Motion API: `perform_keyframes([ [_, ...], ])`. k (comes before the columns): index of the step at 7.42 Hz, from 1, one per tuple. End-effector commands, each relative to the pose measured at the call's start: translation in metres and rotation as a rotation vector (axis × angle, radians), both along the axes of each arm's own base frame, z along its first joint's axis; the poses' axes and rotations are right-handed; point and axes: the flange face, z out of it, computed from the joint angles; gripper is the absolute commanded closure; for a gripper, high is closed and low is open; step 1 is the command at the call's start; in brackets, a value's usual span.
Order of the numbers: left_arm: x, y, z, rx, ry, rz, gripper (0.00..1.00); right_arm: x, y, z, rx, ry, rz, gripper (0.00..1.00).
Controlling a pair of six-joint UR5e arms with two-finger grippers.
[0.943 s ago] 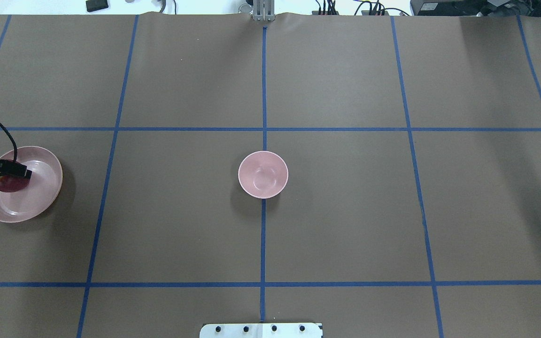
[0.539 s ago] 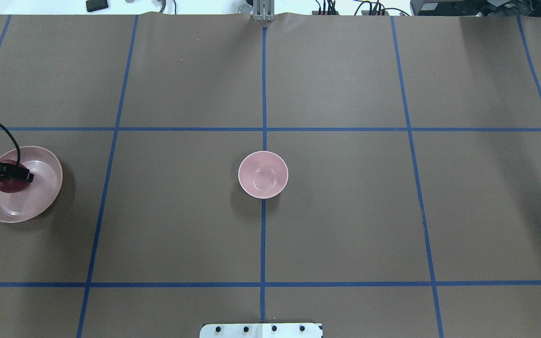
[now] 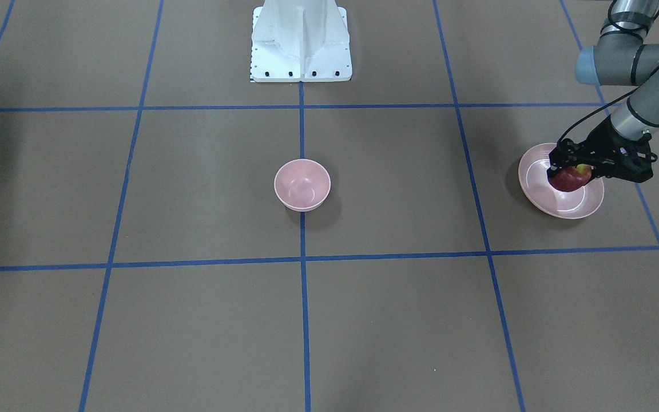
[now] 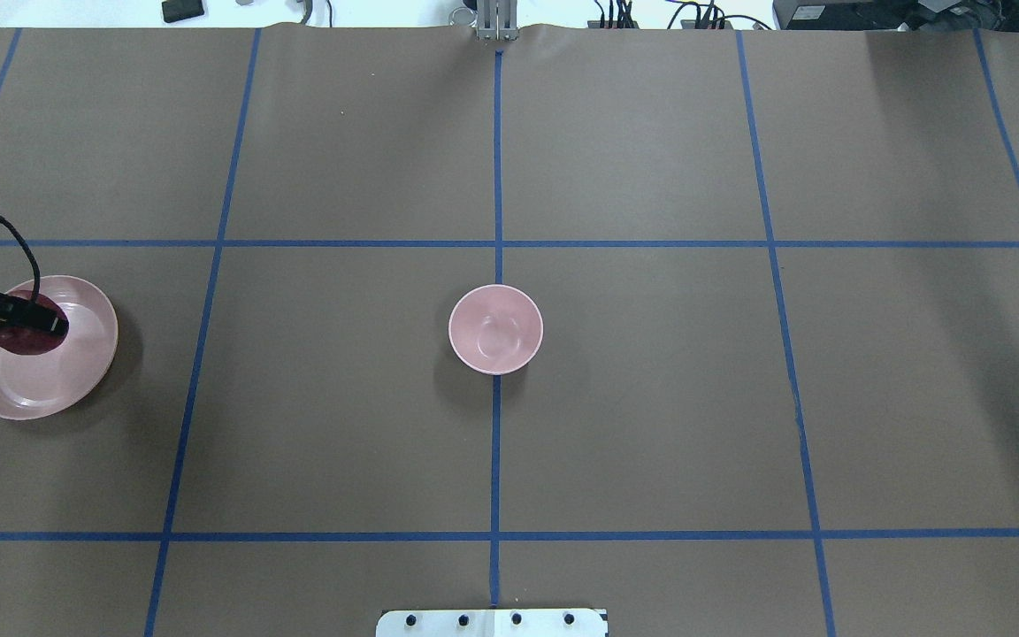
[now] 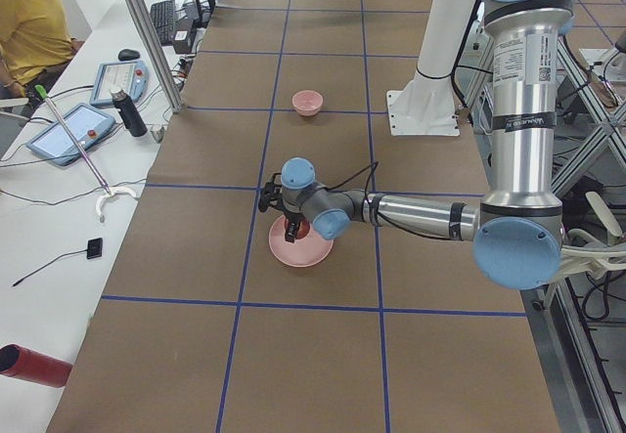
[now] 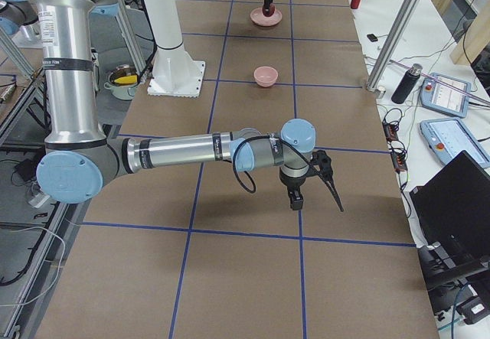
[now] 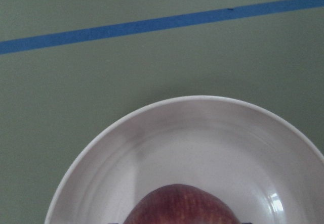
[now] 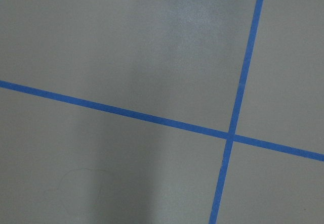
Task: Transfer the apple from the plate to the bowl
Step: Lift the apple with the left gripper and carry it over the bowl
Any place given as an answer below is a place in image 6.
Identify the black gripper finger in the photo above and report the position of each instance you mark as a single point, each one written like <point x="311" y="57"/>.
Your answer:
<point x="296" y="199"/>
<point x="267" y="5"/>

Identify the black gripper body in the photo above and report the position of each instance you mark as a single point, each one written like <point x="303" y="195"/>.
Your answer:
<point x="289" y="183"/>

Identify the red yellow apple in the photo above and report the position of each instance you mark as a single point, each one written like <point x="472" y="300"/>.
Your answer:
<point x="268" y="11"/>

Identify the pink bowl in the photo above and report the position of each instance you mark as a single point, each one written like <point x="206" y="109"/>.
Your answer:
<point x="265" y="76"/>

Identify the pink plate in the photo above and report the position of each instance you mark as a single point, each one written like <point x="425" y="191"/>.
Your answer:
<point x="258" y="18"/>

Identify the small black square device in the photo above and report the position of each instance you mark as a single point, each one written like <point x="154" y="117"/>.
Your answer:
<point x="372" y="37"/>

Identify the orange black usb hub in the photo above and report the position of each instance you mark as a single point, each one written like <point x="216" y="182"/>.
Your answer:
<point x="390" y="132"/>

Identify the brown paper table mat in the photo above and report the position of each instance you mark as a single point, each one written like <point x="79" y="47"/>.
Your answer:
<point x="185" y="252"/>

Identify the black laptop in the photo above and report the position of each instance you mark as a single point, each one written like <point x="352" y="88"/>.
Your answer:
<point x="453" y="207"/>

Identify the black water bottle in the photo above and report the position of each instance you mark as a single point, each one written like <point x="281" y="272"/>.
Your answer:
<point x="406" y="84"/>

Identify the near teach pendant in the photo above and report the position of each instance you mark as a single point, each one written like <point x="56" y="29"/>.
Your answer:
<point x="450" y="136"/>

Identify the teach pendant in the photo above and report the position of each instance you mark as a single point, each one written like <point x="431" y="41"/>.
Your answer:
<point x="444" y="100"/>
<point x="450" y="136"/>

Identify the steel pot with corn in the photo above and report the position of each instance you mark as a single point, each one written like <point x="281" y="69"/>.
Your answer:
<point x="122" y="82"/>

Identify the black monitor stand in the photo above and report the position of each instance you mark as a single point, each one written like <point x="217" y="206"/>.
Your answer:
<point x="440" y="268"/>

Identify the far teach pendant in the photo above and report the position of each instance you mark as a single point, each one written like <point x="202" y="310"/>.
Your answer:
<point x="444" y="100"/>

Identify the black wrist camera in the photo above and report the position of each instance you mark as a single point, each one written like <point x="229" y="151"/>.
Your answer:
<point x="323" y="164"/>

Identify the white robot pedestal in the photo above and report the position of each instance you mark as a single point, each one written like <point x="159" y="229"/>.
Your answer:
<point x="174" y="72"/>

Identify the metal clamp bracket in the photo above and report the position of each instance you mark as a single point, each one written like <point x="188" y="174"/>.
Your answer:
<point x="380" y="91"/>

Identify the aluminium frame post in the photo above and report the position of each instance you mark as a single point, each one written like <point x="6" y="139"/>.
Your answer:
<point x="395" y="34"/>

